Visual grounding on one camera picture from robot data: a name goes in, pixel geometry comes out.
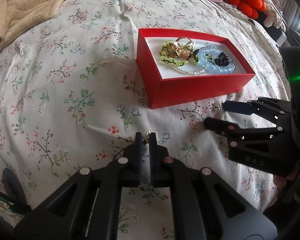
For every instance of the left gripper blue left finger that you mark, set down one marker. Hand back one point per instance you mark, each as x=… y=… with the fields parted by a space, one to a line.
x=130 y=163

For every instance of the orange knotted cushion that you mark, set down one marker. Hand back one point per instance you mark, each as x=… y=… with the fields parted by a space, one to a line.
x=245 y=0

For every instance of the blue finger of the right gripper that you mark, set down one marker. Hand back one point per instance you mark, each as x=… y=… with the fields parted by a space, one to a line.
x=225 y=128
x=238 y=107

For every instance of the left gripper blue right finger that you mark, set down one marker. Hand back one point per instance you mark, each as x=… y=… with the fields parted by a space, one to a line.
x=163 y=167

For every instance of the black round disc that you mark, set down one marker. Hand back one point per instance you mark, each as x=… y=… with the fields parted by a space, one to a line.
x=13 y=189

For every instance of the black hair claw clip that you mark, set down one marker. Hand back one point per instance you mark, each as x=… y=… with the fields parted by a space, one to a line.
x=222 y=59

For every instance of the small gold stud earring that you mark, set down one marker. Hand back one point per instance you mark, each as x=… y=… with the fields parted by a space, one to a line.
x=215 y=107

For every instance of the red cardboard box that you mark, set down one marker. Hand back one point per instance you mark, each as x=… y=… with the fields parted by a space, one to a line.
x=166 y=84

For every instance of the gold bangle rings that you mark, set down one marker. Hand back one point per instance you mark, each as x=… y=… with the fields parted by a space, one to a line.
x=182 y=46

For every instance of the floral white bedsheet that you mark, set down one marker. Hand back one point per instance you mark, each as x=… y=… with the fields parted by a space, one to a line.
x=71 y=94

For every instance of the person's right hand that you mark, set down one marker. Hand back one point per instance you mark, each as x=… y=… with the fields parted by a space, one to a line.
x=280 y=182

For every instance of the mirror with black frame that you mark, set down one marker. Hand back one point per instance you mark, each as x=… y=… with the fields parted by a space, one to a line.
x=11 y=207

